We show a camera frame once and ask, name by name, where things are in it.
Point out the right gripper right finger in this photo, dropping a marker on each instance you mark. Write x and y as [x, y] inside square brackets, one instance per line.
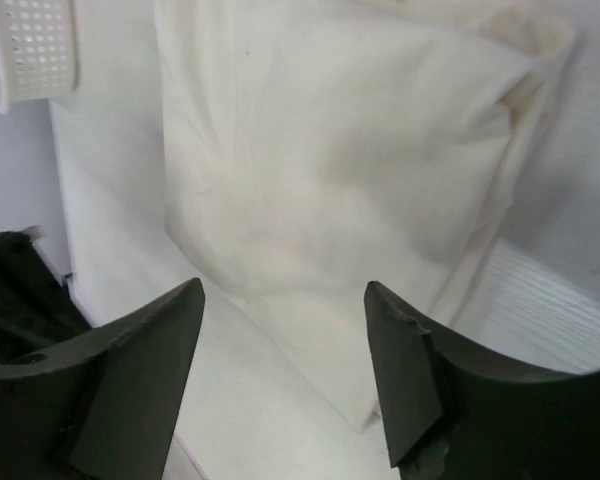
[452, 408]

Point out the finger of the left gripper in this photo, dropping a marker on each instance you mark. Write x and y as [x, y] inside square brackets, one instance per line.
[36, 310]

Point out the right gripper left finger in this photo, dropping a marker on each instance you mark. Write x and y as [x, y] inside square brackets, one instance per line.
[104, 404]

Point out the white t shirt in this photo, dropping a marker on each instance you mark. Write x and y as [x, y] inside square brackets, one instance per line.
[314, 146]

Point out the white plastic basket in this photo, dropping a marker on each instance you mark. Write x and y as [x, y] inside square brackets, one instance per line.
[37, 50]

